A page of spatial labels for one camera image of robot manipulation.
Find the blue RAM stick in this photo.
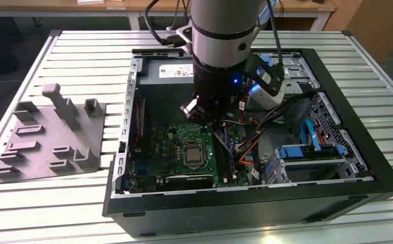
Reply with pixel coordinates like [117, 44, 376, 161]
[212, 126, 233, 151]

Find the grey power supply unit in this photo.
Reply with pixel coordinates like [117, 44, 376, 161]
[137, 59, 200, 126]

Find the blue plastic drive latch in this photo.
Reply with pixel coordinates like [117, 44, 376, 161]
[256, 52, 272, 67]

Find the silver metal drive cage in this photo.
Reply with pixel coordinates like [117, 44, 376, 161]
[244, 53, 320, 111]

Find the green motherboard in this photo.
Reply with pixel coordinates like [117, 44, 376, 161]
[127, 121, 251, 190]

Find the silver CPU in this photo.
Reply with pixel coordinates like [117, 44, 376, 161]
[184, 148, 203, 163]

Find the metal socket cover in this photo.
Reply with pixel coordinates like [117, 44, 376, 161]
[181, 141, 208, 171]

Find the hard disk in blue carrier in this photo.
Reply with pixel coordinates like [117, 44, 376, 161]
[276, 144, 344, 160]

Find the black graphics card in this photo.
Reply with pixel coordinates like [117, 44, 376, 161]
[163, 172, 213, 190]

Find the silver metal disk bay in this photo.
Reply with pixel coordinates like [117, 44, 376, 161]
[272, 144, 368, 184]

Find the black PC case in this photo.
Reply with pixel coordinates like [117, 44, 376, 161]
[101, 47, 393, 238]

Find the brown wooden cabinet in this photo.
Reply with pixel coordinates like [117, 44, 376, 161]
[346, 0, 393, 66]

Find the wooden desk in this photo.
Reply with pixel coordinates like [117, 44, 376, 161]
[0, 0, 338, 31]

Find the grey parts rack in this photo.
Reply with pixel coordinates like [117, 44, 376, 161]
[0, 83, 107, 184]

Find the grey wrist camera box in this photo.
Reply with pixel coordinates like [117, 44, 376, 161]
[245, 57, 287, 110]

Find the black cable bundle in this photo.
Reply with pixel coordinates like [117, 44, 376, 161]
[235, 91, 319, 153]

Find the black camera cable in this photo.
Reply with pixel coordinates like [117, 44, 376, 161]
[266, 0, 284, 66]

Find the orange yellow wire bundle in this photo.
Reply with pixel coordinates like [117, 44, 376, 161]
[237, 149, 255, 166]

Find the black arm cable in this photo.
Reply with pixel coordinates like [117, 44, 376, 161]
[144, 0, 191, 49]

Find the blue flat data cable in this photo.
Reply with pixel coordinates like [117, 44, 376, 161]
[299, 118, 323, 153]
[263, 158, 279, 184]

